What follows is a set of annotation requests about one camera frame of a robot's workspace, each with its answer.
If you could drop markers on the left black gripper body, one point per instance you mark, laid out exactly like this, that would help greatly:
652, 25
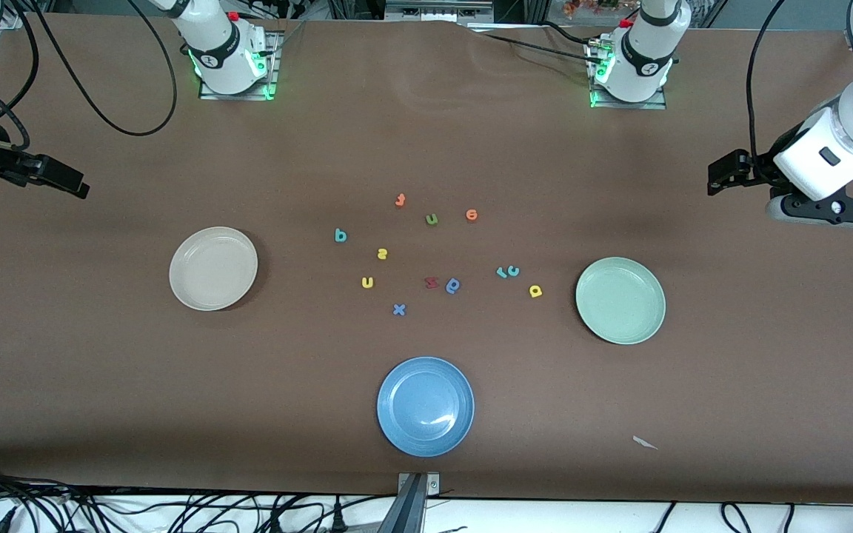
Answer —
765, 164

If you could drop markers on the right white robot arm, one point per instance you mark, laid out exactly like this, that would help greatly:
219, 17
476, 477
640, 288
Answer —
226, 52

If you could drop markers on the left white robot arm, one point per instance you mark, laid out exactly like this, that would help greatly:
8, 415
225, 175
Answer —
641, 59

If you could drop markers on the pale green round plate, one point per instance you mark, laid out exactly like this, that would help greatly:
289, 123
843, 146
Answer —
620, 300

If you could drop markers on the light brown round plate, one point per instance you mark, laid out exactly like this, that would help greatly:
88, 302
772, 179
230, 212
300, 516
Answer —
213, 268

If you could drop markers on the orange red decorative object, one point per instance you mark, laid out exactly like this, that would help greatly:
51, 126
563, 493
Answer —
589, 6

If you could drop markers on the brown paper table cover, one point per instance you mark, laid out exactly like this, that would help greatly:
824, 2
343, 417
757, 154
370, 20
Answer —
175, 385

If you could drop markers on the small white paper scrap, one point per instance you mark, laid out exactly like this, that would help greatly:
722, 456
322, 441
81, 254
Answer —
645, 443

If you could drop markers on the blue foam letter a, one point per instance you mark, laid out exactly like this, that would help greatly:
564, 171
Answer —
457, 287

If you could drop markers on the blue round plate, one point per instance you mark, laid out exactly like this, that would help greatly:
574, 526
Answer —
426, 407

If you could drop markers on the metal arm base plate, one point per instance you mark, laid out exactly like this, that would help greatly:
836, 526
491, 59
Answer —
271, 81
656, 105

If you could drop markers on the silver metal frame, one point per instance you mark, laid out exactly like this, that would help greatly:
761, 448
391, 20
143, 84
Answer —
437, 10

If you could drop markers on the metal bracket with black post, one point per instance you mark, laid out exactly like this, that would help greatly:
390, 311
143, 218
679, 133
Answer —
413, 503

